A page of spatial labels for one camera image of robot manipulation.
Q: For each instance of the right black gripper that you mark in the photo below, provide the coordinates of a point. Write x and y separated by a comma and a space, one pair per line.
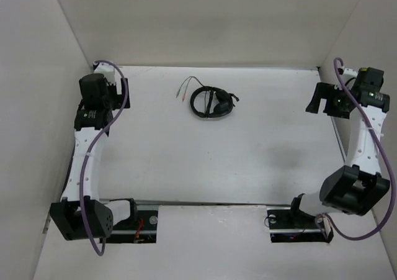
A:
321, 89

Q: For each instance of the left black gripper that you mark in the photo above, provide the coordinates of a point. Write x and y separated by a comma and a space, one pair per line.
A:
119, 98

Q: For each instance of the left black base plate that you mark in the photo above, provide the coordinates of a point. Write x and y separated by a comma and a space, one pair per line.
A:
140, 230

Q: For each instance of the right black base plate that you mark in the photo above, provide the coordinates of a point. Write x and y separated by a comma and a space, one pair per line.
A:
286, 226

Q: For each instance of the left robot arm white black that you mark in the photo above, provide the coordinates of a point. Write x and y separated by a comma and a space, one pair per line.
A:
80, 214

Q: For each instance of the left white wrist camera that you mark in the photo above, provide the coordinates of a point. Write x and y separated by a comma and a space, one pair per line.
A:
108, 69

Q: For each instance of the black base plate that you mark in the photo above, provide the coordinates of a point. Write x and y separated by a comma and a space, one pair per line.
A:
286, 226
140, 230

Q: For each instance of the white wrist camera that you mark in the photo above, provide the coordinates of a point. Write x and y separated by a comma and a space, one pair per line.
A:
347, 74
108, 69

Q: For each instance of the black headphones with cable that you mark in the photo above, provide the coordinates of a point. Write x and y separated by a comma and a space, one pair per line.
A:
218, 103

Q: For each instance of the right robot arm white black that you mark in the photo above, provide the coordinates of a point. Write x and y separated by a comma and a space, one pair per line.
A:
358, 185

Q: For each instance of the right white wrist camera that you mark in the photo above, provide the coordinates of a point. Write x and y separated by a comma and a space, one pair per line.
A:
347, 74

